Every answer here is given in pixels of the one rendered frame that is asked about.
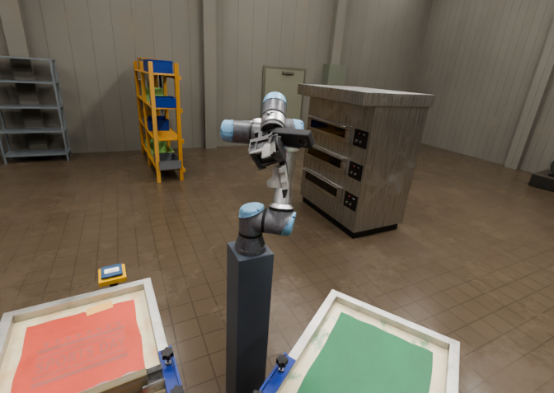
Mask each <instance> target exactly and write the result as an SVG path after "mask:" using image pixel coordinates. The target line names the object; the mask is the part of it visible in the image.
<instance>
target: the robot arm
mask: <svg viewBox="0 0 554 393"><path fill-rule="evenodd" d="M286 109H287V103H286V99H285V97H284V96H283V95H282V94H281V93H279V92H275V91H274V92H271V93H268V94H267V95H266V96H265V98H264V101H263V103H262V113H261V118H259V119H253V120H252V121H239V120H232V119H231V120H224V121H223V122H222V124H221V128H220V136H221V139H222V140H223V141H224V142H230V143H245V144H249V149H248V153H249V154H250V156H251V158H252V160H253V161H254V162H255V164H256V165H257V167H258V170H262V169H266V167H267V166H270V165H272V164H276V162H277V166H274V167H273V170H272V171H273V175H272V177H271V178H269V179H268V180H267V182H266V184H267V186H268V187H270V188H275V189H274V197H273V202H272V203H271V204H270V205H269V208H265V206H264V204H261V203H248V204H244V205H242V206H241V207H240V210H239V215H238V217H239V233H238V236H237V239H236V242H235V251H236V252H237V253H238V254H239V255H244V256H258V255H261V254H262V253H263V252H264V251H265V241H264V237H263V235H262V233H263V232H264V233H269V234H275V235H281V236H289V235H290V234H291V232H292V230H293V224H294V221H295V217H296V213H295V212H294V211H293V206H292V205H291V199H292V192H293V178H294V170H295V162H296V155H297V152H298V151H299V150H300V148H301V147H305V148H312V147H313V145H314V144H315V141H314V139H313V136H312V132H311V130H306V129H304V125H303V121H302V120H299V119H286Z"/></svg>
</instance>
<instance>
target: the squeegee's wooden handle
mask: <svg viewBox="0 0 554 393"><path fill-rule="evenodd" d="M146 385H148V374H147V369H146V368H144V369H142V370H139V371H136V372H133V373H130V374H128V375H126V376H123V377H120V378H117V379H114V380H113V381H108V382H107V383H104V384H101V385H99V386H95V387H93V388H91V389H88V390H86V391H82V392H80V393H138V392H139V393H143V389H142V387H143V386H146Z"/></svg>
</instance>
